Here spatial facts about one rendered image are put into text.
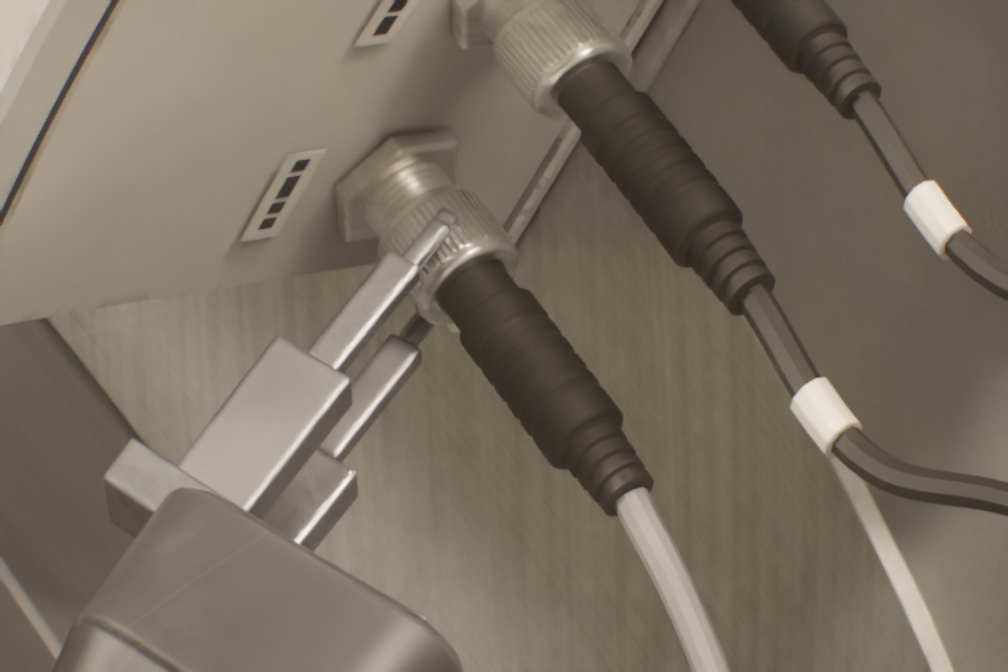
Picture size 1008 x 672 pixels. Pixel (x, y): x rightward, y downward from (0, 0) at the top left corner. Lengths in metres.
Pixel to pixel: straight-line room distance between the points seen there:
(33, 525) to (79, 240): 0.11
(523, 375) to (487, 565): 0.07
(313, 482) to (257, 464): 0.03
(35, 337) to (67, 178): 0.16
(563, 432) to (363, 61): 0.05
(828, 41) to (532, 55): 0.05
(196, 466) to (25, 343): 0.15
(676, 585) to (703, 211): 0.05
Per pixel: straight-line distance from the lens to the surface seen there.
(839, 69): 0.80
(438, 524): 0.92
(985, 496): 0.80
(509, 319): 0.85
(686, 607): 0.84
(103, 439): 0.97
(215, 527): 0.80
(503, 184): 0.89
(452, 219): 0.86
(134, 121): 0.83
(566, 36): 0.84
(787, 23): 0.81
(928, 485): 0.80
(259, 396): 0.84
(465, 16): 0.85
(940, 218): 0.79
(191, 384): 0.96
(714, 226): 0.83
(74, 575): 0.94
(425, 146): 0.87
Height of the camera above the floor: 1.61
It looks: 6 degrees down
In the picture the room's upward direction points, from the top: 3 degrees counter-clockwise
